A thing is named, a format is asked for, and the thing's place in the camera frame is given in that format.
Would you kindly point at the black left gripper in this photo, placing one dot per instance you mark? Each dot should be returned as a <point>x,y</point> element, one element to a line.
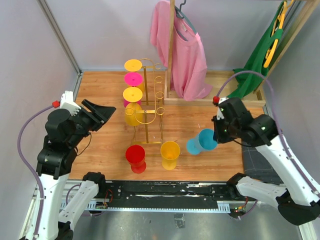
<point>102,113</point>

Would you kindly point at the grey clothes hanger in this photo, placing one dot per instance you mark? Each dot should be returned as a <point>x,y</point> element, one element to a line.
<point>180,15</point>

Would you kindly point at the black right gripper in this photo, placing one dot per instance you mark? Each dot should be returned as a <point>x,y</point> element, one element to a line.
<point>217,136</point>

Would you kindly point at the green t-shirt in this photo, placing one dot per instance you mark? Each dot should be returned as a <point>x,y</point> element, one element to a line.
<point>248,82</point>

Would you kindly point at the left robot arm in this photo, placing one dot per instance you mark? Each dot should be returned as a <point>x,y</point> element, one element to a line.
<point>66,127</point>

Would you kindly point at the blue plastic wine glass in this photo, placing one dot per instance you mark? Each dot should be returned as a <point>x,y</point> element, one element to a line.
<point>203,142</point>

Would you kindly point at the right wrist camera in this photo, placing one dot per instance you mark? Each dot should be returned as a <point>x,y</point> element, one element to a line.
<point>217,100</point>

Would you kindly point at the pink plastic wine glass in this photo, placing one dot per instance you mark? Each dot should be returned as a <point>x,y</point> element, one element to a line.
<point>133,79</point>

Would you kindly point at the pink t-shirt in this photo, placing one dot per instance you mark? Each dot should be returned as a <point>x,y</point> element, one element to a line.
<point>189,65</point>

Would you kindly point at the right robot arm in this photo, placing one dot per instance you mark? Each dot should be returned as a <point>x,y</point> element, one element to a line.
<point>298,199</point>

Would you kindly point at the red plastic wine glass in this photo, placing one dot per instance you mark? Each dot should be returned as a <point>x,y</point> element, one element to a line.
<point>135,155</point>

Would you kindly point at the dark grey grid mat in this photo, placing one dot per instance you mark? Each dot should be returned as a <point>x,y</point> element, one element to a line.
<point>256,166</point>

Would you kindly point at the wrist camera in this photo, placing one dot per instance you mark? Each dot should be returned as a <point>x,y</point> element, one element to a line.
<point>67,102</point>
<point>217,100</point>

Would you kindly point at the wooden stand post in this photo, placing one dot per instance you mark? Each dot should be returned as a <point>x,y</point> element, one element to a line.
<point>170,49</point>

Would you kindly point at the yellow clothes hanger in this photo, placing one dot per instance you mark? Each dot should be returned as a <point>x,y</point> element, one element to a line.
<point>277,27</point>

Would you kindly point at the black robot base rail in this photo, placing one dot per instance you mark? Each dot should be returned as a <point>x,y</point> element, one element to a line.
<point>166,196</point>

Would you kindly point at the gold wire glass rack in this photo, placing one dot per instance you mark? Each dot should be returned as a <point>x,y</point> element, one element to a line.
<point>148,116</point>

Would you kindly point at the yellow wine glass front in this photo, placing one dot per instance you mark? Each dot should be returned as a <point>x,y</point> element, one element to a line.
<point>170,152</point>

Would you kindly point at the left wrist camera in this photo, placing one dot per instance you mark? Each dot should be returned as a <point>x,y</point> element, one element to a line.
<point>67,102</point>

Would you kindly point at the yellow wine glass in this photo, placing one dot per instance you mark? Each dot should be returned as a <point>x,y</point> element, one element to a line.
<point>131,117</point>
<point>170,152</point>
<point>133,65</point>

